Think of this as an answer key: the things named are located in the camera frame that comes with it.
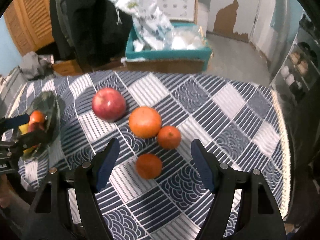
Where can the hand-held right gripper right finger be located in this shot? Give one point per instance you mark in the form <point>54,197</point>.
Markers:
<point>202,167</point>

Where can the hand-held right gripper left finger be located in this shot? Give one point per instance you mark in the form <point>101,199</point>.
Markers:
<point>107,165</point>

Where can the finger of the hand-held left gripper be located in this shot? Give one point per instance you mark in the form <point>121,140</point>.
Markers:
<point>32,136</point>
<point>15,121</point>

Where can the yellow pear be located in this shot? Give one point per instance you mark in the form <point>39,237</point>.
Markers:
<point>23,129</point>
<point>29,150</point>

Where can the small tangerine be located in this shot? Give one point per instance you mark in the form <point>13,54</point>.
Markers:
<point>37,117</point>
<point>149,166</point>
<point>169,137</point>

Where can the green glass bowl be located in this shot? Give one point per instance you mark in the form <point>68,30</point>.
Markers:
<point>53,110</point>

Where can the large orange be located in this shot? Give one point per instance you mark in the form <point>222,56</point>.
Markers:
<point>145,122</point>

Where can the red apple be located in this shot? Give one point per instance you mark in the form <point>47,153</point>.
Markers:
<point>108,103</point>

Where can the grey clothes pile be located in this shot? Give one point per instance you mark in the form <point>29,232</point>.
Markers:
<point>31,63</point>

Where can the blue patterned tablecloth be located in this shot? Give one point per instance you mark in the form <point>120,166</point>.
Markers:
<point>212,105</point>

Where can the wooden drawer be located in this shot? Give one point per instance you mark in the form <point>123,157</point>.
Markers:
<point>66,68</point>

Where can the wooden louvered wardrobe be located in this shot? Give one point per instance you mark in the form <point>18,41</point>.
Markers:
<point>32,17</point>

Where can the large cardboard box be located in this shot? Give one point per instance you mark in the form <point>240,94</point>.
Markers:
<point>165,66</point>

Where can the teal plastic bin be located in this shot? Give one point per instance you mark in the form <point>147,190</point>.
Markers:
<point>170,55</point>

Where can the clear plastic bag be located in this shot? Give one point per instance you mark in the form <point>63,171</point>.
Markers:
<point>185,40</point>

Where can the black hooded coat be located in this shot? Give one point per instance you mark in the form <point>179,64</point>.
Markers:
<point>95,17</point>

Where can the glass shoe rack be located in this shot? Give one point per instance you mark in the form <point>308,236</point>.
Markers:
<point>292,55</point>

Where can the white printed rice bag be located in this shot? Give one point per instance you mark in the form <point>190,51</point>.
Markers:
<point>147,17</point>

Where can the white plastic basket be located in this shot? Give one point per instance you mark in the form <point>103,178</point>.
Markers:
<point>175,6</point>

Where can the wooden shelf rack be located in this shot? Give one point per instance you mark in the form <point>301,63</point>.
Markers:
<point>196,0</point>

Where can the white door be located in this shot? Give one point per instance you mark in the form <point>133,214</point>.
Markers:
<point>262,10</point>

